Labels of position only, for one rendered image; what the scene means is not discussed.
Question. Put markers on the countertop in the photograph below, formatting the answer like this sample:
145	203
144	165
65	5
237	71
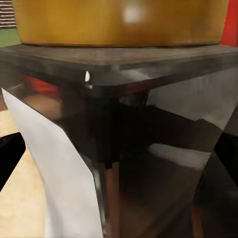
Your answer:
23	207

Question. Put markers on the coffee maker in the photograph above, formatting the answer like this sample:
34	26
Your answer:
217	194

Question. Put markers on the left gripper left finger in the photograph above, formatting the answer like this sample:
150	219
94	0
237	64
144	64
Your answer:
12	147

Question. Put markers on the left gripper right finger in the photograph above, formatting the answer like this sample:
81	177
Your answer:
227	151

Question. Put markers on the bottle of coffee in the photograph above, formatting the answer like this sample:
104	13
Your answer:
121	103

